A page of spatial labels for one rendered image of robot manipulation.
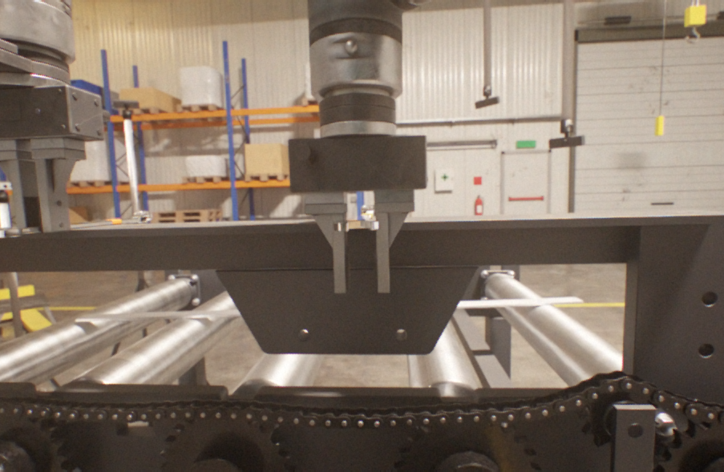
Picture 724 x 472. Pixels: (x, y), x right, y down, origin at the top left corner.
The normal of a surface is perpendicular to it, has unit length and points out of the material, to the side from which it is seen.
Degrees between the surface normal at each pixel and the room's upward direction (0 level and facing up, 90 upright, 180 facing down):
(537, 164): 90
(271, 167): 90
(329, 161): 90
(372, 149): 90
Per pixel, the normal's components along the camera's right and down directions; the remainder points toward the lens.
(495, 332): -0.07, 0.11
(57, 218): 1.00, -0.02
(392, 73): 0.73, 0.05
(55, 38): 0.95, 0.00
